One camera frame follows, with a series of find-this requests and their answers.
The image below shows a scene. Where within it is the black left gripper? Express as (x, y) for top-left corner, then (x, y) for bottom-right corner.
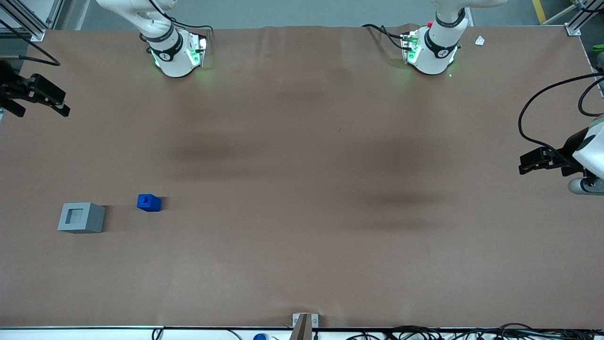
(519, 127), (590, 178)

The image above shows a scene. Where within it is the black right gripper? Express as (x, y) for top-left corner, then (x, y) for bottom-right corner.
(0, 59), (71, 118)

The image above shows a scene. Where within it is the blue plastic part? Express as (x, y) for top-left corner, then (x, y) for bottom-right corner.
(137, 194), (162, 212)

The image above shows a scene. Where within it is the gray square base block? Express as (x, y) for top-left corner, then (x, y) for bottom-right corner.
(57, 203), (106, 234)

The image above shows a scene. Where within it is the brown table cover sheet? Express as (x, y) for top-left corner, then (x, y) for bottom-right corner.
(0, 25), (604, 329)

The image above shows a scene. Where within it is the long black wrist cable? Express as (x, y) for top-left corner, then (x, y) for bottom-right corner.
(518, 73), (604, 160)

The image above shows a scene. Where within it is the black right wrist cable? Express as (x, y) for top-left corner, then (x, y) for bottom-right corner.
(0, 19), (61, 67)

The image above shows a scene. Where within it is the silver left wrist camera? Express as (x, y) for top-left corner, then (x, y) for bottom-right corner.
(568, 176), (604, 196)

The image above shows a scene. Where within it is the short black looped cable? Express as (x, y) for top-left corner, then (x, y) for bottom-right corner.
(578, 77), (604, 118)

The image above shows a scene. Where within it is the aluminium frame profile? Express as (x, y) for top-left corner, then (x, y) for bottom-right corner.
(565, 0), (604, 37)
(0, 0), (65, 43)

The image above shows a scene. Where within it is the black right base cable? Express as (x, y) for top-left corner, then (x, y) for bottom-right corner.
(166, 18), (214, 34)

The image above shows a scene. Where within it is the black base cable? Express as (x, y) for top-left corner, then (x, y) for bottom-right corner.
(361, 23), (408, 51)
(166, 18), (214, 34)

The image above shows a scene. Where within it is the black left base cable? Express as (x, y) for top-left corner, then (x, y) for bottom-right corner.
(361, 23), (408, 51)

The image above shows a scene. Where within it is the tangled black cable bundle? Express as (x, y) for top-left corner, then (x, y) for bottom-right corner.
(346, 323), (604, 340)

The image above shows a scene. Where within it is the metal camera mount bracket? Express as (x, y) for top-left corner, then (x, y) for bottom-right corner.
(289, 313), (319, 340)

